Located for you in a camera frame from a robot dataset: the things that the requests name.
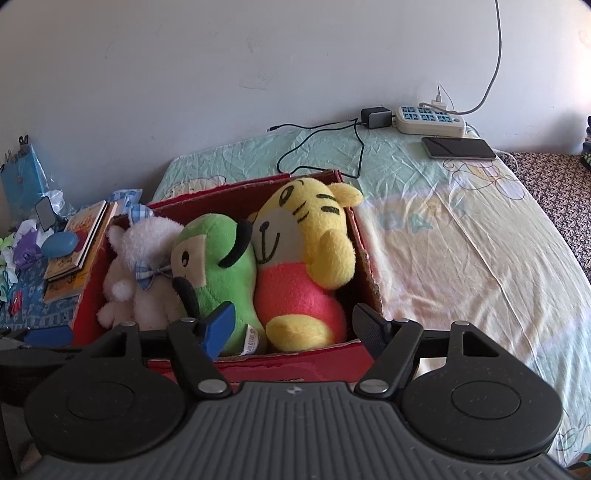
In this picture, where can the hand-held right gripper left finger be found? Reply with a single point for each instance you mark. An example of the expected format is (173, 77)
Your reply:
(221, 330)

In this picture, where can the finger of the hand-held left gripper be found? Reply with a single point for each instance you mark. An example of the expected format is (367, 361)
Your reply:
(46, 335)

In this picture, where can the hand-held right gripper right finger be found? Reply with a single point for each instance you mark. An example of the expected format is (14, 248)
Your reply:
(367, 327)

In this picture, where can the green plush toy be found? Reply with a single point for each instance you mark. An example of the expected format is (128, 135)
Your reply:
(217, 258)

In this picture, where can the white plush bear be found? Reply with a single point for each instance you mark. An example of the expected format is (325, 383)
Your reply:
(152, 235)

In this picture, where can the red cardboard box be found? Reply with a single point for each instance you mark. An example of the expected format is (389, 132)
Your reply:
(221, 194)

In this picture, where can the yellow tiger plush toy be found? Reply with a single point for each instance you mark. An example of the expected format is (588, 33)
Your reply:
(300, 207)

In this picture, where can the blue patterned cloth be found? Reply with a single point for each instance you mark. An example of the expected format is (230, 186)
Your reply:
(37, 314)

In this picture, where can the orange picture book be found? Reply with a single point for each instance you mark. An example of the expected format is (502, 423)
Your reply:
(87, 221)
(64, 290)

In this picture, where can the purple plastic toy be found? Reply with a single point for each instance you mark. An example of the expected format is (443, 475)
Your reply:
(28, 249)

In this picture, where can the blue oval case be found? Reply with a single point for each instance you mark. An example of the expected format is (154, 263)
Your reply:
(60, 243)

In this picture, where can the bed with printed sheet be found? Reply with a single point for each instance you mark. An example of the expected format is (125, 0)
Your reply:
(461, 254)

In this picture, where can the small rectangular mirror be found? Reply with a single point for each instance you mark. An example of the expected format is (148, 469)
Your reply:
(46, 213)

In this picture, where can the blue plaid cloth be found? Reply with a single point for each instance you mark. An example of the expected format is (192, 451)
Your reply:
(134, 207)

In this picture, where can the blue gift bag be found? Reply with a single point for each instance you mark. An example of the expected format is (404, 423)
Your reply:
(21, 170)

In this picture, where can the black smartphone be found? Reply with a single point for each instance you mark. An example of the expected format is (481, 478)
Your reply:
(457, 147)

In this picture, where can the black power adapter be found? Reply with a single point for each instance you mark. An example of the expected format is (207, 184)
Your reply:
(376, 117)

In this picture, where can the white power strip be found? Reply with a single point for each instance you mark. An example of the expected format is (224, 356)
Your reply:
(429, 121)

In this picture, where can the brown patterned blanket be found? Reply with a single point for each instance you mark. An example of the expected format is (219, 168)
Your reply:
(554, 194)

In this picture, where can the white charger plug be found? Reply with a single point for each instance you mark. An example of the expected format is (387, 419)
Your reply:
(438, 102)

